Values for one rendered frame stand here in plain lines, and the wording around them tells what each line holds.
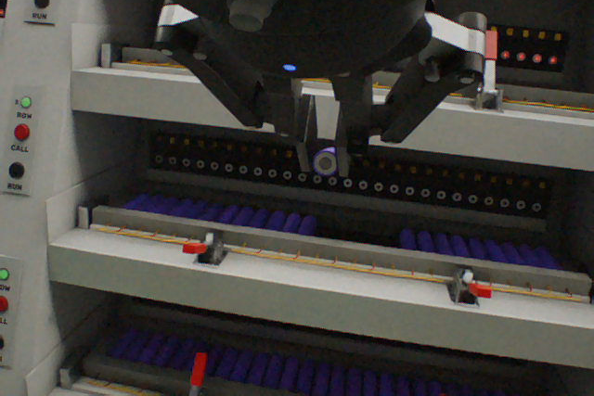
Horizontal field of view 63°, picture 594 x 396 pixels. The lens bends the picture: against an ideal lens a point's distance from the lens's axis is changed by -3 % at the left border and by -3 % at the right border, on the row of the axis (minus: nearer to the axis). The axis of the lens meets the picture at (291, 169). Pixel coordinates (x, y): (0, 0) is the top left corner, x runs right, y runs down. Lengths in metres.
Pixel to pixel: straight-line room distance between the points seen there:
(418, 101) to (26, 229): 0.49
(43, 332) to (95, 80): 0.29
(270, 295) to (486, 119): 0.28
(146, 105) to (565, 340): 0.49
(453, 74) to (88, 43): 0.49
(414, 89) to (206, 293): 0.38
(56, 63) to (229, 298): 0.32
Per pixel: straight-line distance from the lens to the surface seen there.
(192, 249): 0.48
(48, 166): 0.61
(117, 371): 0.68
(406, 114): 0.24
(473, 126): 0.52
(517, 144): 0.54
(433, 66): 0.20
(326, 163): 0.35
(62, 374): 0.68
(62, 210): 0.62
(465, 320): 0.53
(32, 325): 0.64
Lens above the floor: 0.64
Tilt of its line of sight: 1 degrees up
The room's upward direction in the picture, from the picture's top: 7 degrees clockwise
